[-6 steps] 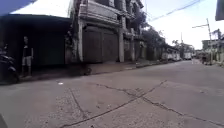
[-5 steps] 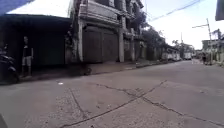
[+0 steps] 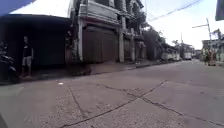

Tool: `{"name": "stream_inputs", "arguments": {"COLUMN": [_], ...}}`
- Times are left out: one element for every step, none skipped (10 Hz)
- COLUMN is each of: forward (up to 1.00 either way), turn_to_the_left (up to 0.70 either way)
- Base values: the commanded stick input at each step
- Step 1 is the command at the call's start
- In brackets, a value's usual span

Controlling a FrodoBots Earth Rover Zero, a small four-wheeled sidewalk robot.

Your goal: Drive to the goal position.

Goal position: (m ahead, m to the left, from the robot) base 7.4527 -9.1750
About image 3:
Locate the dark trees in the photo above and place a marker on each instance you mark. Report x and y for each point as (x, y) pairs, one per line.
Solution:
(150, 41)

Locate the long low white building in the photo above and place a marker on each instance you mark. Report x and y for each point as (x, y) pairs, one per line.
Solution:
(169, 54)

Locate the grey concrete road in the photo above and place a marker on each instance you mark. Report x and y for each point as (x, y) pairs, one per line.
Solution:
(150, 86)

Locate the blue awning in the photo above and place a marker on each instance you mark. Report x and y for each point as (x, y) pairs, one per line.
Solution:
(10, 5)

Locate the green building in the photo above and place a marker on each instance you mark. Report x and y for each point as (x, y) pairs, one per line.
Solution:
(219, 48)

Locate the motorcycle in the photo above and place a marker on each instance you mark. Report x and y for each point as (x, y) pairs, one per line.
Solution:
(6, 68)

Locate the tall multi-storey building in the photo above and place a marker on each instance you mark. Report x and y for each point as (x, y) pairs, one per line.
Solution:
(100, 36)

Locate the dark shed building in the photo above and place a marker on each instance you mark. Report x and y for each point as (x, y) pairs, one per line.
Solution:
(46, 40)

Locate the raised concrete pavement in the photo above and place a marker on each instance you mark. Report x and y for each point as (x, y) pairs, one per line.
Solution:
(110, 67)

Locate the person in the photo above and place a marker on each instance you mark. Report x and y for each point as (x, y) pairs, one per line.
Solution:
(27, 55)

